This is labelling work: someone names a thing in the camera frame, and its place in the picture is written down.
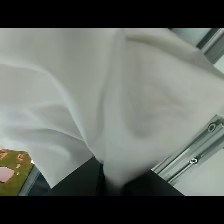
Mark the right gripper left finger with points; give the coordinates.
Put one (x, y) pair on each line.
(85, 181)

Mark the white T-shirt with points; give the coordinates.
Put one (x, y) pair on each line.
(100, 93)

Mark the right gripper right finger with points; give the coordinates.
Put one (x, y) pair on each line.
(151, 186)

